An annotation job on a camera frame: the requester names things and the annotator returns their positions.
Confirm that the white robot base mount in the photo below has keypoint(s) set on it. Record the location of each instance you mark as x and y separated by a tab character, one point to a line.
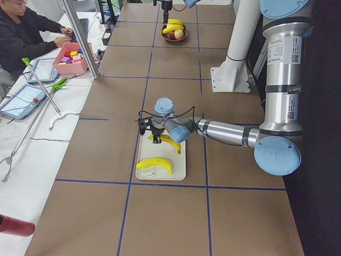
231	75

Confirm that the pink storage box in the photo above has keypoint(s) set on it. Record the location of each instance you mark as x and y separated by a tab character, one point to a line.
70	60

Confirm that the black keyboard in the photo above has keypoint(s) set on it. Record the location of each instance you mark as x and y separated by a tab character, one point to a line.
84	26

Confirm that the white bear tray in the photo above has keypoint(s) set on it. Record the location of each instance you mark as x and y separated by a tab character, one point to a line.
164	150

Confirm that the near blue teach pendant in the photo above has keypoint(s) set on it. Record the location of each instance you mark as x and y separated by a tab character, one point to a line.
23	102

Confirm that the white curved hook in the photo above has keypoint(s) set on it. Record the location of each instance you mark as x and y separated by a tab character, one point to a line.
60	116

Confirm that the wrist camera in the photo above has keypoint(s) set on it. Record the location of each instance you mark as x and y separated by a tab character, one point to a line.
143	124

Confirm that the blue teach pendant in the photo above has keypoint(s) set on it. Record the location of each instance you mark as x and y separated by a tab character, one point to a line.
44	69
23	102

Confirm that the yellow banana with grey tip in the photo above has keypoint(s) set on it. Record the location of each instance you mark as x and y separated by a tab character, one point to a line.
172	27

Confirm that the bright yellow banana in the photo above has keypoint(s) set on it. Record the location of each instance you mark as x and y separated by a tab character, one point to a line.
156	161

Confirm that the brown wicker basket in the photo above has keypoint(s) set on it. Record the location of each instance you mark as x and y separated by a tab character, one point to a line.
173	32

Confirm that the far blue teach pendant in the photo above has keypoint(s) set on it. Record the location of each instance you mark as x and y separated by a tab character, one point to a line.
44	69

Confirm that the red bottle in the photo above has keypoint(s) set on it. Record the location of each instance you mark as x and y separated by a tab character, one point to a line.
13	226

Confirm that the yellow banana brown tip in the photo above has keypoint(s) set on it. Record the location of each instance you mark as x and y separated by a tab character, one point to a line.
175	21

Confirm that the black labelled box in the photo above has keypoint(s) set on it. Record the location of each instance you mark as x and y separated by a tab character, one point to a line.
106	36

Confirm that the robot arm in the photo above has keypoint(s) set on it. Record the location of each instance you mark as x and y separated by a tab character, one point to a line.
276	142
189	4

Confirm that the aluminium frame post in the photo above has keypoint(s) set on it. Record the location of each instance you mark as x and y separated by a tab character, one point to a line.
86	49

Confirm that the seated person black jacket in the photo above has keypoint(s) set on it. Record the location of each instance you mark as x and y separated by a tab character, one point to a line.
26	34

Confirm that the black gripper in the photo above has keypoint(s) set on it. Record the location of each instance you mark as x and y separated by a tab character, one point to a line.
166	13
157	131

